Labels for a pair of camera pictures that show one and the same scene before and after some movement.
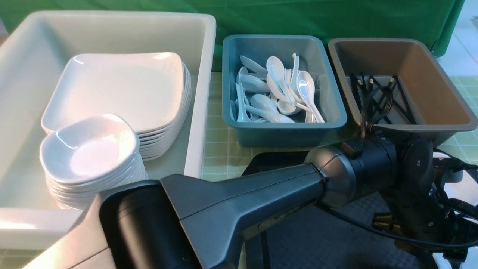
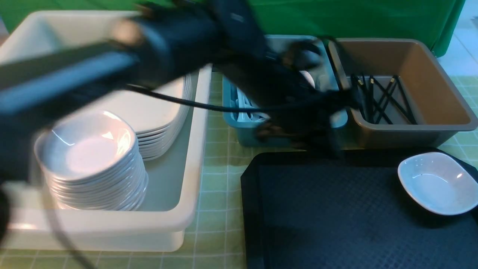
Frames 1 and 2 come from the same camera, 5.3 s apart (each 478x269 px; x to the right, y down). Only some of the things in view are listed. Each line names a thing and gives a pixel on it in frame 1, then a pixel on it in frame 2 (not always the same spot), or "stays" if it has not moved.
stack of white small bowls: [81, 156] stays
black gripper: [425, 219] → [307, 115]
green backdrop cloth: [433, 21] stays
